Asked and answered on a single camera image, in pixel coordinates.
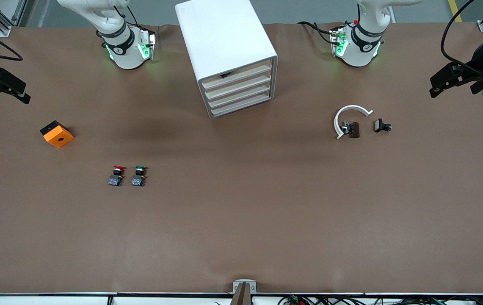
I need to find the brown table cover mat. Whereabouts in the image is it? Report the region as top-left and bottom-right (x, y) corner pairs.
(0, 21), (483, 295)

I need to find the dark brown connector block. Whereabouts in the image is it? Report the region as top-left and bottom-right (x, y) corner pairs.
(341, 121), (360, 139)

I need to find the green push button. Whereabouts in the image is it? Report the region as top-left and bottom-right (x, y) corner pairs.
(131, 165), (148, 187)

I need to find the black right base cable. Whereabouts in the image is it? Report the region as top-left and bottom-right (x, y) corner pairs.
(112, 0), (140, 28)

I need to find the brown strip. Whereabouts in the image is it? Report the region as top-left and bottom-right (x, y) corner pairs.
(231, 283), (252, 305)

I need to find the grey metal bracket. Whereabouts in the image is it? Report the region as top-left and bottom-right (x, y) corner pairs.
(233, 280), (257, 294)

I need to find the red push button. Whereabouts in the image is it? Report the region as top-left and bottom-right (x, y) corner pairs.
(108, 165), (125, 187)

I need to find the black base cable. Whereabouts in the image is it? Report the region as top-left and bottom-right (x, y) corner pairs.
(112, 0), (140, 28)
(298, 20), (337, 46)

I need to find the black left base cable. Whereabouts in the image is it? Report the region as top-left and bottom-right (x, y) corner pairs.
(298, 20), (337, 46)

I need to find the orange and black button box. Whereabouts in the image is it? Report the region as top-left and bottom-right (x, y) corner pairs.
(40, 120), (75, 149)

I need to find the black cable bundle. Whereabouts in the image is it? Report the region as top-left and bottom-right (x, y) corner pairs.
(277, 295), (483, 305)

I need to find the white curved plastic ring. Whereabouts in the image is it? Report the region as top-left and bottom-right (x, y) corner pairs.
(334, 105), (374, 140)

